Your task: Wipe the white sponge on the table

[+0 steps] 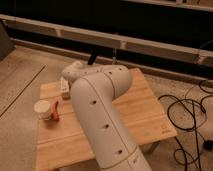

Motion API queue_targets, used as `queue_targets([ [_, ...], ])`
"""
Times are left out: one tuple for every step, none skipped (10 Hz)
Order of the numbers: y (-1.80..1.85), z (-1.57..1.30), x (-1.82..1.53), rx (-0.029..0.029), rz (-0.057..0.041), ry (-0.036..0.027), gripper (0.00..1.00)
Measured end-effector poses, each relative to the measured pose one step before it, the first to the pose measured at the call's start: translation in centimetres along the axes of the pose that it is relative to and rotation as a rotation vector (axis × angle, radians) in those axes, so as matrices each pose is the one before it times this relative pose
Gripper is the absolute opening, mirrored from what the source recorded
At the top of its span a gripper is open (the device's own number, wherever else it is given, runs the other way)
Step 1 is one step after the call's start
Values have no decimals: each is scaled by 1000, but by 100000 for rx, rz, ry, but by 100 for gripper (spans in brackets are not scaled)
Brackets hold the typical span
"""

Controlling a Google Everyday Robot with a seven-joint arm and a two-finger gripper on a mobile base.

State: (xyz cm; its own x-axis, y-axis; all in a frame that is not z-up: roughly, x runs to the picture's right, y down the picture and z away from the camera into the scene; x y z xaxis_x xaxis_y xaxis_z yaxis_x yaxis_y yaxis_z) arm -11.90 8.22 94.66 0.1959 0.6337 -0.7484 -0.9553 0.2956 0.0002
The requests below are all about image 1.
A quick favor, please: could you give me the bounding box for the white paper cup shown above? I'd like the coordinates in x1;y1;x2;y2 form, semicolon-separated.
34;100;51;120

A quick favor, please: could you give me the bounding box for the black floor cable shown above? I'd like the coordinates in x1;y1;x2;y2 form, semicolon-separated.
157;78;213;171

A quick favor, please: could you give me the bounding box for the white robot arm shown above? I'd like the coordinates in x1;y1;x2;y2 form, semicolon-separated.
62;62;152;171

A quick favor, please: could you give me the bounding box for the white metal rail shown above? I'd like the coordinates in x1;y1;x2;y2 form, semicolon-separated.
0;14;213;65

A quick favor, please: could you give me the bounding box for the white sponge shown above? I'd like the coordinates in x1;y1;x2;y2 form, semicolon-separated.
60;77;70;99

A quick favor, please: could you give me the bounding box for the red plastic object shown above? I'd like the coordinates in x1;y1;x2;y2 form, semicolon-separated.
51;101;59;121

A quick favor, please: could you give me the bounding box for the wooden table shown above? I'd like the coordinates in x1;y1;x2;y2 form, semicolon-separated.
36;68;177;171

